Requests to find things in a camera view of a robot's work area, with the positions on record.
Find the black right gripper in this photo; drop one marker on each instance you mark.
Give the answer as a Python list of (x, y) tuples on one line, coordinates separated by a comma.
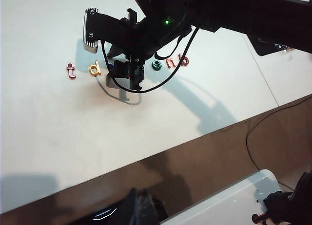
[(136, 37)]

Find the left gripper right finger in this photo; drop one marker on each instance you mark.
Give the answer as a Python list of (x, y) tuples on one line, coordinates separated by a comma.
[(148, 208)]

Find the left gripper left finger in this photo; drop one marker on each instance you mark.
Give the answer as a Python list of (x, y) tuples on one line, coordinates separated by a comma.
[(135, 208)]

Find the blue letter y magnet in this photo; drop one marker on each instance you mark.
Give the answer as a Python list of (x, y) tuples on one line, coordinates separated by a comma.
[(111, 66)]

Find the green letter e magnet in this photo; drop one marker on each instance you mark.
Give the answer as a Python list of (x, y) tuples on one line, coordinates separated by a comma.
[(156, 65)]

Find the yellow letter d magnet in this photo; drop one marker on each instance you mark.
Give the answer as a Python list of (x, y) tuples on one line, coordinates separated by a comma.
[(94, 69)]

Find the orange letter n magnet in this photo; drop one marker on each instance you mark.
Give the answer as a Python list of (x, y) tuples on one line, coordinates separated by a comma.
[(170, 63)]

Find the dark red letter t magnet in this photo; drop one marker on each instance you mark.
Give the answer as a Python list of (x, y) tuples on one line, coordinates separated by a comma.
[(71, 71)]

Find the dark red letter b magnet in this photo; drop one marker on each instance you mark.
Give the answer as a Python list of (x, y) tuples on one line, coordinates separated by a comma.
[(184, 60)]

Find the black glossy device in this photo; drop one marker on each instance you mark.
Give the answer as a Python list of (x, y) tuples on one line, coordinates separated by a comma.
[(107, 214)]

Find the black flat pad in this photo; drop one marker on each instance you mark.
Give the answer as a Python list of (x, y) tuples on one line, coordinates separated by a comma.
[(268, 43)]

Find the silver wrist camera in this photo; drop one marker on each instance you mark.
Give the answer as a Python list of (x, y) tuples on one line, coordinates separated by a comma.
[(91, 27)]

